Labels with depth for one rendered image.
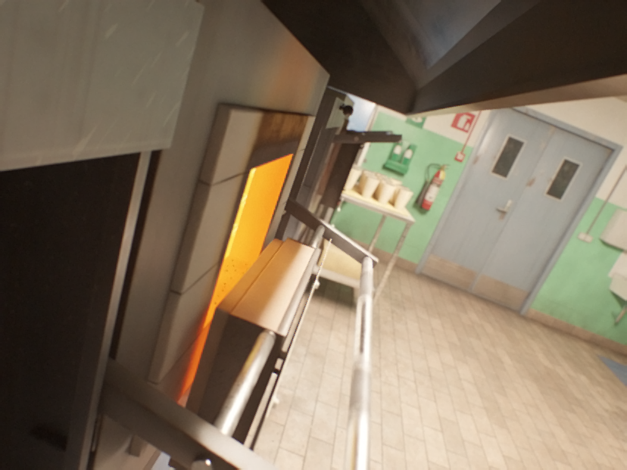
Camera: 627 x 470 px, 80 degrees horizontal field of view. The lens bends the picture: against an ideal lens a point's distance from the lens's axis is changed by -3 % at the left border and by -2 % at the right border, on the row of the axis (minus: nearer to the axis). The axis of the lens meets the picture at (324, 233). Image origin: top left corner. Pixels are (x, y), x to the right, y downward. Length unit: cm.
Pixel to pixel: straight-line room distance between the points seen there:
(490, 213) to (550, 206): 64
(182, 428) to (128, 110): 23
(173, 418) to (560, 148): 463
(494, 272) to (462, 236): 59
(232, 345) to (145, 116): 36
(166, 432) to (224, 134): 24
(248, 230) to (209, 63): 49
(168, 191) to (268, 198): 43
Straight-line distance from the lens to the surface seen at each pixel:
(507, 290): 501
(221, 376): 54
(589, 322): 552
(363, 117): 334
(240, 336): 50
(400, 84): 233
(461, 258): 472
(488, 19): 93
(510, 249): 483
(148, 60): 20
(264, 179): 73
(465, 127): 442
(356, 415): 48
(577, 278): 521
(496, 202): 464
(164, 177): 30
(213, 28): 31
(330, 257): 287
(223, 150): 36
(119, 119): 19
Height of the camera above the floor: 141
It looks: 17 degrees down
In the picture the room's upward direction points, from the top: 21 degrees clockwise
